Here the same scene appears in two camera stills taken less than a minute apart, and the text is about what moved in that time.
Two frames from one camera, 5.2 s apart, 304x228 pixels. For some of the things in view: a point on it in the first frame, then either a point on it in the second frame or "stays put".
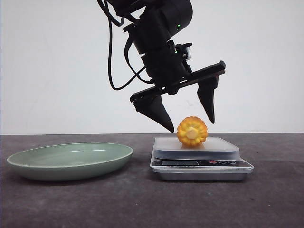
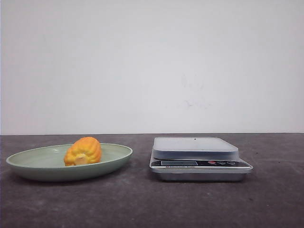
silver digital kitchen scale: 217,159 stays put
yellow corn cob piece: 192,131 to 84,150
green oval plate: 69,161 stays put
